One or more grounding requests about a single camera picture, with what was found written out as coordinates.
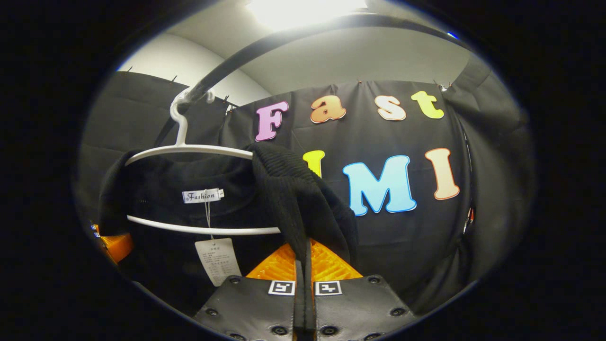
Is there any black clothes rack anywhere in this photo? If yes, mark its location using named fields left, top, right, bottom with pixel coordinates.
left=152, top=13, right=474, bottom=148

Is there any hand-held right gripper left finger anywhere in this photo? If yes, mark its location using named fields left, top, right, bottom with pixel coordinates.
left=193, top=242, right=298, bottom=341

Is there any black jacket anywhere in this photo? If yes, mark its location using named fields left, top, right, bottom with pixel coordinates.
left=97, top=141, right=360, bottom=332

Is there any large ceiling light panel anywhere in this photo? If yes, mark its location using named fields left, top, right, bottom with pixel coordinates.
left=246, top=0, right=369, bottom=30

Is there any white clothes hanger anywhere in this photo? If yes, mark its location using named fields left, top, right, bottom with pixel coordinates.
left=124, top=87, right=283, bottom=236

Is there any black backdrop cloth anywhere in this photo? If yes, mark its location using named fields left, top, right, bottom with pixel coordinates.
left=76, top=71, right=535, bottom=313

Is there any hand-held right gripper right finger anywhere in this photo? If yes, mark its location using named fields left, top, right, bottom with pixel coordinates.
left=310, top=238, right=419, bottom=341

